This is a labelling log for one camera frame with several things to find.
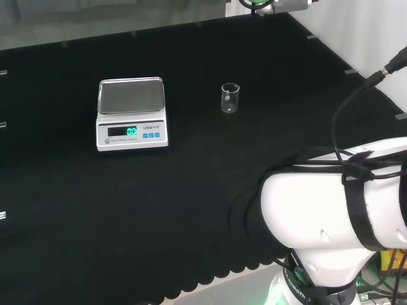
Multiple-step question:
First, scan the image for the white electronic balance steel pan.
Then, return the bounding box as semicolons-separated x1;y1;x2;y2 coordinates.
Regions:
95;76;169;153

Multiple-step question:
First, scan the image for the black cable bundle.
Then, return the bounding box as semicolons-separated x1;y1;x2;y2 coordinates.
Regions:
291;152;407;182

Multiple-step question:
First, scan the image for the small clear glass beaker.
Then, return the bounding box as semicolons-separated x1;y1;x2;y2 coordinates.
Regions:
221;83;241;114

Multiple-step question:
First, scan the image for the pale board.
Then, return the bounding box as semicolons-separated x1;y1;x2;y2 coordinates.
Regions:
225;0;407;116

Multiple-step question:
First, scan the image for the long black cable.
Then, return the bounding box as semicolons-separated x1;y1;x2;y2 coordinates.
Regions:
330;46;407;179

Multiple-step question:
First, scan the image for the yellow stop button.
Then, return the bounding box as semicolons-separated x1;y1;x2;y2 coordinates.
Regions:
380;249;407;282

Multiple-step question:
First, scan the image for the black bench cloth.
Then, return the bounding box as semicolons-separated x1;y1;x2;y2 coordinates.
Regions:
0;12;407;305

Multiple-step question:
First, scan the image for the green cable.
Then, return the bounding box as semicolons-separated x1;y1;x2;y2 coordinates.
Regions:
238;0;272;8

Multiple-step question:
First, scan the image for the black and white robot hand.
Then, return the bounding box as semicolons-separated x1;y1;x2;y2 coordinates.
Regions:
250;1;275;16

